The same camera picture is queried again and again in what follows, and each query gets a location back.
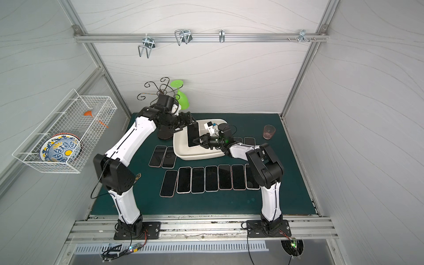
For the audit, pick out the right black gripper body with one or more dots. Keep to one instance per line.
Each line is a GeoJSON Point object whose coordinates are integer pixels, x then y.
{"type": "Point", "coordinates": [202, 141]}

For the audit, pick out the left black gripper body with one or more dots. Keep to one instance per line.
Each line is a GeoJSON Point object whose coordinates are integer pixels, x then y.
{"type": "Point", "coordinates": [190, 119]}

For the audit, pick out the phone front row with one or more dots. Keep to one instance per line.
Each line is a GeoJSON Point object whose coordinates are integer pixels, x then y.
{"type": "Point", "coordinates": [238, 177]}
{"type": "Point", "coordinates": [184, 180]}

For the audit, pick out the diagonal phone white case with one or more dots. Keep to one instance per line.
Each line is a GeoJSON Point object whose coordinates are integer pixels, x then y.
{"type": "Point", "coordinates": [250, 141]}

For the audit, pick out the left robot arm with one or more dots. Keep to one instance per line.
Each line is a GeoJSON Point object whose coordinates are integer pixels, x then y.
{"type": "Point", "coordinates": [112, 167]}

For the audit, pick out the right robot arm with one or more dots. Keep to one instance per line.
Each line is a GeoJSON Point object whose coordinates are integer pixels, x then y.
{"type": "Point", "coordinates": [266, 168]}

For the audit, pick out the white plastic storage box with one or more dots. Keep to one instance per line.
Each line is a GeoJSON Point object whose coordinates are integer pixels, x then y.
{"type": "Point", "coordinates": [181, 149]}

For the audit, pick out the large phone pink case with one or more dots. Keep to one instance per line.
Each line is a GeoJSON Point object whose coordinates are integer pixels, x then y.
{"type": "Point", "coordinates": [224, 176]}

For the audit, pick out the green plastic goblet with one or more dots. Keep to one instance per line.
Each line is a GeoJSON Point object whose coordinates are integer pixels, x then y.
{"type": "Point", "coordinates": [180, 96]}

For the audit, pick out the gold fork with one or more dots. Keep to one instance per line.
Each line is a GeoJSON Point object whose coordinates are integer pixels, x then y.
{"type": "Point", "coordinates": [137, 177]}

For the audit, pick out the brown translucent cup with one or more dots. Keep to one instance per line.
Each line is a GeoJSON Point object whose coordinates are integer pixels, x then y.
{"type": "Point", "coordinates": [268, 132]}

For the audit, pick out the metal double hook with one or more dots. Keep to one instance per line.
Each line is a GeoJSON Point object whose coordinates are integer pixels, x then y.
{"type": "Point", "coordinates": [146, 47]}

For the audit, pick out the metal clip hook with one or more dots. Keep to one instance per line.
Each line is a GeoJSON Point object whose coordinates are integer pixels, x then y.
{"type": "Point", "coordinates": [183, 36]}

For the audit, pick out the small metal hook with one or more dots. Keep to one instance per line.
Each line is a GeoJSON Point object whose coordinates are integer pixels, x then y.
{"type": "Point", "coordinates": [221, 36]}

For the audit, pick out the colourful patterned plate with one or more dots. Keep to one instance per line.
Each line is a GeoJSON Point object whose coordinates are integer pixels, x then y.
{"type": "Point", "coordinates": [60, 148]}

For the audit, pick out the white vent strip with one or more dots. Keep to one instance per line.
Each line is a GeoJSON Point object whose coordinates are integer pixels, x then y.
{"type": "Point", "coordinates": [176, 247]}

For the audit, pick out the round black puck device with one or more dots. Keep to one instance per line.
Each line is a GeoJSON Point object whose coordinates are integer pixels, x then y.
{"type": "Point", "coordinates": [293, 247]}

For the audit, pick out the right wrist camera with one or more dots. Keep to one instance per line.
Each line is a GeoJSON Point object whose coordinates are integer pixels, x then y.
{"type": "Point", "coordinates": [215, 129]}

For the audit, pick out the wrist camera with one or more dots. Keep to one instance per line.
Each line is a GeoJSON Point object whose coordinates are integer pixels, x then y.
{"type": "Point", "coordinates": [167, 104]}
{"type": "Point", "coordinates": [215, 129]}

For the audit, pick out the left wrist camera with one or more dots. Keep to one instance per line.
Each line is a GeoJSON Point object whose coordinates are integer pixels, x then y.
{"type": "Point", "coordinates": [167, 104]}

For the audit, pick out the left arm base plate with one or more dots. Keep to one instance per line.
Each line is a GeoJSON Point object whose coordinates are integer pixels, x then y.
{"type": "Point", "coordinates": [149, 230]}

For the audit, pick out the white wire basket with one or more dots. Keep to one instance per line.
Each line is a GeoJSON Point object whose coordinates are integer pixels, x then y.
{"type": "Point", "coordinates": [68, 118]}

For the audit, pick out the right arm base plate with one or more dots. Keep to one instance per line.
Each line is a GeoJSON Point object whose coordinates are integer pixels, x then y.
{"type": "Point", "coordinates": [264, 229]}

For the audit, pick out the aluminium cross rail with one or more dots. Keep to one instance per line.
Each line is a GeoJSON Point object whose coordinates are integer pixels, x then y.
{"type": "Point", "coordinates": [197, 38]}

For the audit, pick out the aluminium front rail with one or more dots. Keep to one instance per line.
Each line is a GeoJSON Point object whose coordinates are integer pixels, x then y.
{"type": "Point", "coordinates": [201, 228]}

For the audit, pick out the metal bracket hook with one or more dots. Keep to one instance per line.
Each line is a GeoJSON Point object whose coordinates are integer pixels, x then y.
{"type": "Point", "coordinates": [302, 37]}

